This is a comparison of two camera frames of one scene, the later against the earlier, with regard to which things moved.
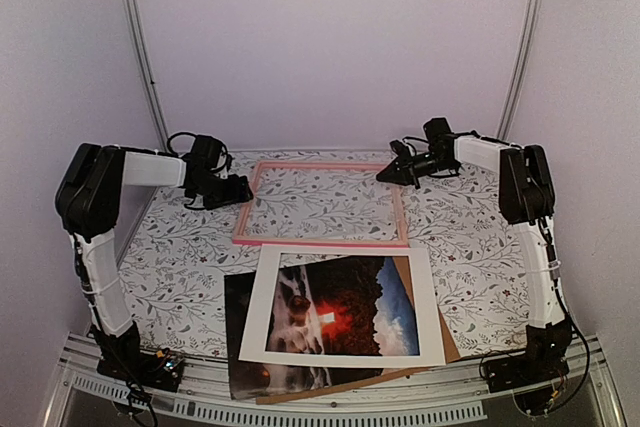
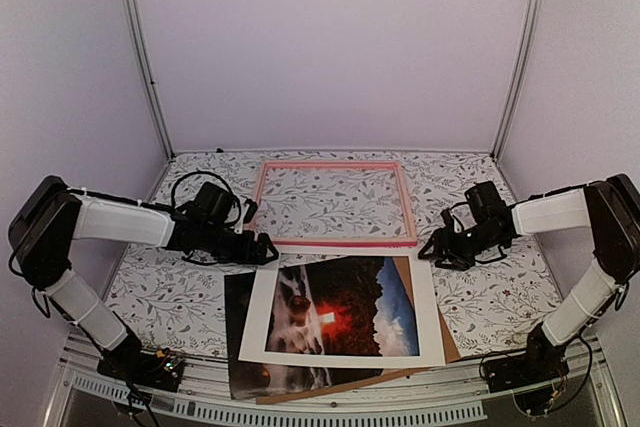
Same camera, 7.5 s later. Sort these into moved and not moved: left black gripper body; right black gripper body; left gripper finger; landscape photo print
Moved: left gripper finger; left black gripper body; right black gripper body
Not moved: landscape photo print
